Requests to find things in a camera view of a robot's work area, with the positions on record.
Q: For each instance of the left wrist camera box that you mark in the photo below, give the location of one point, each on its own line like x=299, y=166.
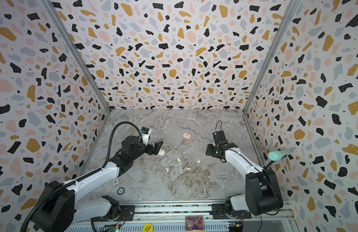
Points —
x=145, y=134

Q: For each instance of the yellow round sticker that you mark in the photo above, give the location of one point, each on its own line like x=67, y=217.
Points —
x=148, y=228

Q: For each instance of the pink square card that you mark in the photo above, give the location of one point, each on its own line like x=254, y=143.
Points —
x=194, y=223

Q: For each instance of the pink earbud case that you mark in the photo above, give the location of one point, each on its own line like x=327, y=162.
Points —
x=187, y=135

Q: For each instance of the mint green microphone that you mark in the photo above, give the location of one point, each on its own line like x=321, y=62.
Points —
x=275, y=156

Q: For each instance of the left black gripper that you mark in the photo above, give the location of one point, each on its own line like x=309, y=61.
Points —
x=151, y=148

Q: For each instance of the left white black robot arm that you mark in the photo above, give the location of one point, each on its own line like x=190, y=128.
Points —
x=59, y=206

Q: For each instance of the white earbud case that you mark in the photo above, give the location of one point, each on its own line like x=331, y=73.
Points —
x=161, y=152

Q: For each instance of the white poker chip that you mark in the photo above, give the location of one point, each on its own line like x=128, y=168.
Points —
x=115, y=182

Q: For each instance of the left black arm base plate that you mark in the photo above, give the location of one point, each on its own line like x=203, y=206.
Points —
x=124, y=211

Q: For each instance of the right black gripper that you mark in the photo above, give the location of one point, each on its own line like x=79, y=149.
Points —
x=218, y=149

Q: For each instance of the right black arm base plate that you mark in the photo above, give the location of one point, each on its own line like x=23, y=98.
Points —
x=225, y=211

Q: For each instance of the teal ring poker chip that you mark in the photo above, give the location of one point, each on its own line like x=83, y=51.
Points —
x=121, y=191

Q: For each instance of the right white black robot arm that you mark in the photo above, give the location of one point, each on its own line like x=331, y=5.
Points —
x=262, y=194

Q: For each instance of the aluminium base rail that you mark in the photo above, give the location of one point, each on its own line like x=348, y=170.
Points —
x=169, y=215

